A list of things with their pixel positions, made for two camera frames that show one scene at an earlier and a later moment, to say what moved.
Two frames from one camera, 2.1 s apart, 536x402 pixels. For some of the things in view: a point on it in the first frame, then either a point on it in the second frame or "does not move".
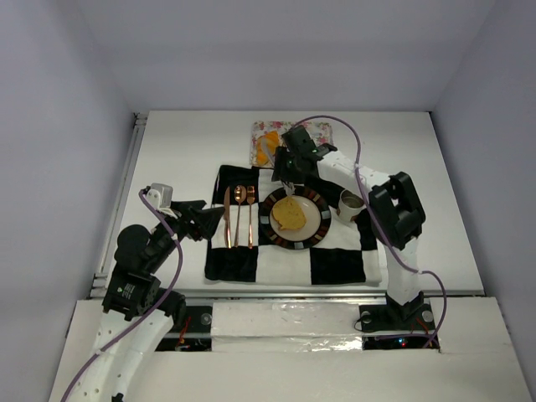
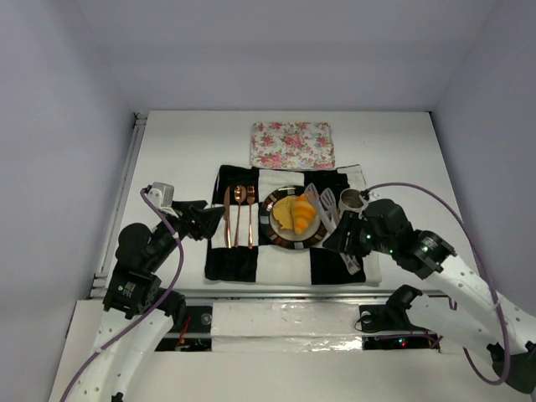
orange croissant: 266,145 -> 303,211
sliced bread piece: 288,213 does not move
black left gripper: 189,219 does not move
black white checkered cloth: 238,249 does not move
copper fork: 250,197 does not move
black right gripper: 287,168 -> 356,234
